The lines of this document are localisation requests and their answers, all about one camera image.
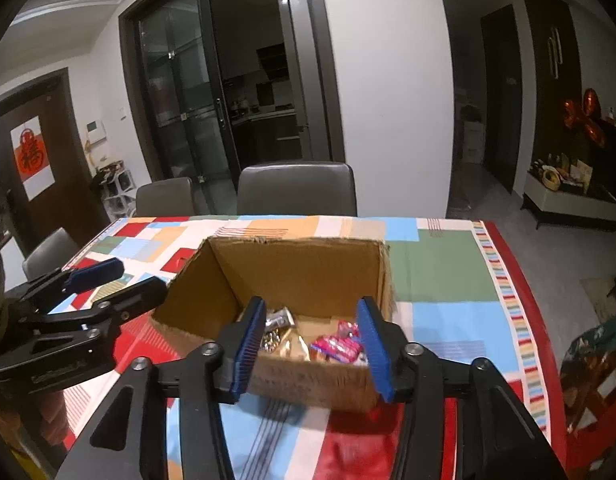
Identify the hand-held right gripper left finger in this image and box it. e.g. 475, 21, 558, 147
55, 296, 267, 480

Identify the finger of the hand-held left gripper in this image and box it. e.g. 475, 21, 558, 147
94, 276, 168, 324
18, 258, 125, 312

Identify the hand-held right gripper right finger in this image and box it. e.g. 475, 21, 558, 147
355, 296, 571, 480

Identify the pile of candies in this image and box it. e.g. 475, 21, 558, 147
260, 330, 289, 356

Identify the pink snack packet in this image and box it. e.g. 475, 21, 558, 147
310, 321, 365, 363

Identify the silver black snack packet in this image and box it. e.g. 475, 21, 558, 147
265, 307, 296, 331

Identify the cardboard box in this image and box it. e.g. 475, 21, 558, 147
150, 234, 395, 413

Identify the tan snack packet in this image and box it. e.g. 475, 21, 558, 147
288, 332, 313, 361

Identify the white shelf rack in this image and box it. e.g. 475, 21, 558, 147
95, 160, 138, 221

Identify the brown wooden door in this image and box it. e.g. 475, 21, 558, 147
0, 67, 109, 256

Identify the narrow grey leather chair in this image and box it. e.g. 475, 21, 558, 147
135, 177, 196, 218

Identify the colourful patchwork tablecloth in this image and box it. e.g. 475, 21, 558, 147
38, 215, 568, 480

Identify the person's yellow garment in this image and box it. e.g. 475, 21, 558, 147
10, 447, 56, 480

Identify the red and white door poster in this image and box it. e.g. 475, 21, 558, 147
10, 116, 56, 198

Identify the wide grey leather chair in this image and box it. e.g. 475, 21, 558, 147
236, 161, 357, 217

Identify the sliding glass door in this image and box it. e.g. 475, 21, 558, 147
120, 0, 239, 186

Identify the kitchen counter cabinet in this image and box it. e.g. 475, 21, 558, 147
233, 107, 299, 163

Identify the red chair with green cloth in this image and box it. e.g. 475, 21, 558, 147
560, 310, 616, 461

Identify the patterned floor mat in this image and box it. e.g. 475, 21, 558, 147
580, 277, 616, 322

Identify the white low bench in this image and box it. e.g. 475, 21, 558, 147
522, 170, 616, 231

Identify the kitchen range hood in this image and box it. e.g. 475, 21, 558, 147
256, 45, 289, 81

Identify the silver refrigerator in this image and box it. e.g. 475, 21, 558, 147
275, 0, 313, 161

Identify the dark room door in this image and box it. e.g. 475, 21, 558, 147
480, 4, 523, 193

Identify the dark sideboard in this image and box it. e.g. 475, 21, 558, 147
588, 120, 616, 201

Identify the orange foil balloon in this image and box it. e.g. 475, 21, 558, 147
562, 88, 608, 148

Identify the tall dark cabinet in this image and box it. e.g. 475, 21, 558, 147
518, 0, 588, 161

